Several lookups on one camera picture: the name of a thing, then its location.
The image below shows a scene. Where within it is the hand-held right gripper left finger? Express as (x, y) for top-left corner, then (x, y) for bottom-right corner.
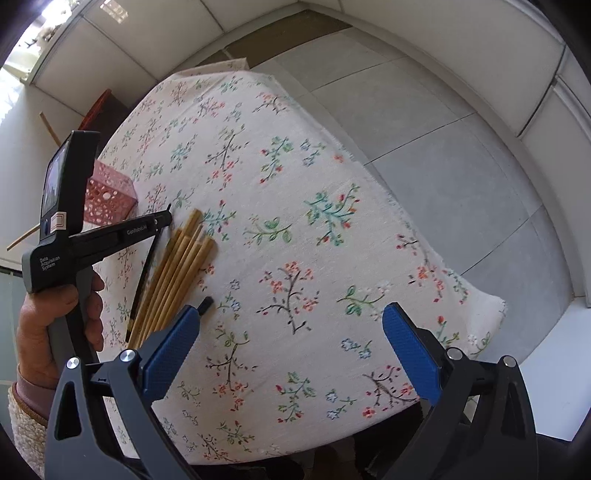
(45, 304), (201, 480)

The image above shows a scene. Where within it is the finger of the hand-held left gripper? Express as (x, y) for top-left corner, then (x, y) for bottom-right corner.
(69, 203), (174, 268)

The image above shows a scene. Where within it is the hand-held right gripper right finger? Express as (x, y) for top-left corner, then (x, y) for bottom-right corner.
(382, 302), (539, 480)

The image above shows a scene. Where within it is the pink plastic basket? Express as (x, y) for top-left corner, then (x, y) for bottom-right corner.
(82, 160), (139, 227)

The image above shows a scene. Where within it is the single bamboo chopstick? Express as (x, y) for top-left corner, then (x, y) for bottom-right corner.
(7, 225), (43, 251)
(39, 112), (62, 145)

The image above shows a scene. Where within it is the bundle of bamboo chopsticks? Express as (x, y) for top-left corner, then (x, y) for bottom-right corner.
(127, 209), (218, 350)

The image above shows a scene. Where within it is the person's left forearm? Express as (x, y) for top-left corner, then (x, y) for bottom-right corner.
(7, 364), (54, 462)

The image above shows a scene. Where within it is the person's left hand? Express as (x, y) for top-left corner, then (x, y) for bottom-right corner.
(16, 274), (106, 393)

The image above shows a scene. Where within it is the frosted glass panel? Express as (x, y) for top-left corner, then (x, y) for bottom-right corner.
(0, 265), (26, 384)

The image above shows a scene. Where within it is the floral tablecloth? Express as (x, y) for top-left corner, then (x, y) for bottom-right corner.
(81, 58), (506, 464)

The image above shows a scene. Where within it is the brown floor mat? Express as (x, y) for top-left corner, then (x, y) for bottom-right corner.
(222, 22), (354, 58)

